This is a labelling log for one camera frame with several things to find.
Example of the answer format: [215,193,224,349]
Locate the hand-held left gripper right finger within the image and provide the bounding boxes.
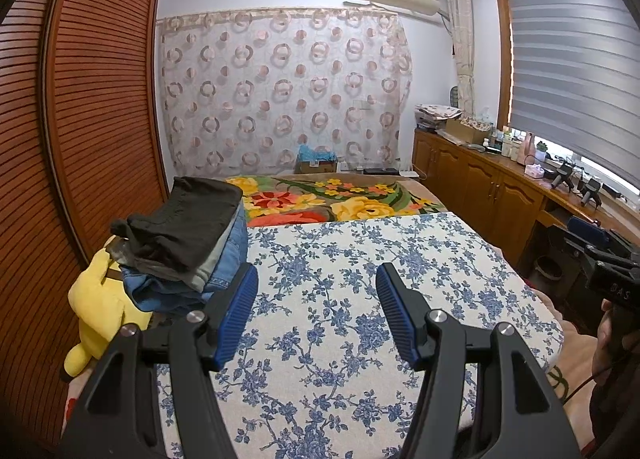
[375,262,585,459]

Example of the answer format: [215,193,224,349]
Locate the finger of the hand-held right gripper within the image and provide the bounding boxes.
[565,216,640,255]
[585,245,640,270]

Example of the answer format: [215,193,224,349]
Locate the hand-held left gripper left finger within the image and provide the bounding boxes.
[56,262,260,459]

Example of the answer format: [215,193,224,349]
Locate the black pants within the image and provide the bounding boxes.
[111,176,245,276]

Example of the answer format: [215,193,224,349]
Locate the folded grey pants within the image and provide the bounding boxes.
[192,219,241,290]

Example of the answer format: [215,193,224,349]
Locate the person's right hand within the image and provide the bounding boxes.
[596,300,624,366]

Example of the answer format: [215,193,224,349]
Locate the stack of folded clothes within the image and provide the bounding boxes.
[121,204,250,313]

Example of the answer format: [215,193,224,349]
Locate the grey waste bin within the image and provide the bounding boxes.
[531,255,564,283]

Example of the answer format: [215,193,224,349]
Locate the blue floral sheet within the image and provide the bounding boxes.
[155,212,567,459]

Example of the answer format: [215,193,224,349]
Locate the wooden cabinet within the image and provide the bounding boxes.
[412,129,640,286]

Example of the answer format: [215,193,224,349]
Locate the yellow plush toy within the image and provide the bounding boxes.
[64,234,152,376]

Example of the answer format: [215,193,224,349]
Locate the open cardboard box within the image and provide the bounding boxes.
[445,118,494,146]

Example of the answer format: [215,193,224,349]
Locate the small brown box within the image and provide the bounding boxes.
[295,159,338,175]

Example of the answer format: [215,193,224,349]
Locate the grey roller blind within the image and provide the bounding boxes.
[502,0,640,176]

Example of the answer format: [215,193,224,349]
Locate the blue plastic bag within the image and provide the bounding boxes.
[298,145,338,163]

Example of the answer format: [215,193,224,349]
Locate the stack of papers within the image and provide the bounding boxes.
[415,103,464,133]

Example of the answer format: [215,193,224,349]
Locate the beige window curtain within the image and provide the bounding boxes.
[444,0,476,118]

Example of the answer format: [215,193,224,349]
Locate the brown louvred wardrobe door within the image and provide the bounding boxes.
[0,0,169,442]

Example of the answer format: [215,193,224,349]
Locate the thin gripper cable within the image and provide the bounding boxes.
[562,354,626,406]

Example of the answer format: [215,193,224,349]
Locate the wooden window frame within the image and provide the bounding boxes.
[493,0,640,131]

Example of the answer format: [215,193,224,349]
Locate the ring-patterned sheer curtain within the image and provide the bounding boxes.
[156,9,414,178]

